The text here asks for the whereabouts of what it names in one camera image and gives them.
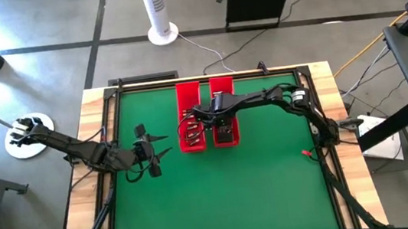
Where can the copper and black battery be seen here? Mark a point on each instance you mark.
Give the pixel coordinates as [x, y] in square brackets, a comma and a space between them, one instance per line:
[193, 135]
[191, 123]
[191, 128]
[187, 111]
[195, 142]

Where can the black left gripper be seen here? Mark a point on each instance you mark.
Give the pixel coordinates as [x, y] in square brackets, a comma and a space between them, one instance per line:
[143, 152]

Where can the green table mat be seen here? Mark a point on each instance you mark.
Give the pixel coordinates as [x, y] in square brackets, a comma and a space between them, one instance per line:
[236, 195]

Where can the white box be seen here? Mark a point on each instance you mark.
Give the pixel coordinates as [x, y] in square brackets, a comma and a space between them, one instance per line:
[385, 148]

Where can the white tower fan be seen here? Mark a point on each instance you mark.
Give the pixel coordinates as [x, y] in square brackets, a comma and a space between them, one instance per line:
[156, 4]

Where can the red plastic bin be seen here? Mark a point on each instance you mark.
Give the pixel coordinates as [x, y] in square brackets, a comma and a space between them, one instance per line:
[186, 93]
[222, 85]

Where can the black desk crossbar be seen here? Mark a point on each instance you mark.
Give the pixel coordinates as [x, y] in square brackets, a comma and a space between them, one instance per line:
[390, 126]

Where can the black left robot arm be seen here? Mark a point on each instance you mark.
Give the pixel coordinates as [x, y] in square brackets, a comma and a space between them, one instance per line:
[73, 146]

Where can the black floor plate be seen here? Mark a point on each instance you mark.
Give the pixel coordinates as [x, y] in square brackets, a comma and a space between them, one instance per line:
[146, 78]

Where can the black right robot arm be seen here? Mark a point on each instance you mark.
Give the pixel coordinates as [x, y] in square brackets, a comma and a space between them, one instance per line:
[260, 98]

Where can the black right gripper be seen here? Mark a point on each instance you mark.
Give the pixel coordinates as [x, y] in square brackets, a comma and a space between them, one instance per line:
[223, 118]

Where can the black clamp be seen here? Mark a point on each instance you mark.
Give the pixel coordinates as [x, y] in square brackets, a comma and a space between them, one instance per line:
[119, 83]
[262, 67]

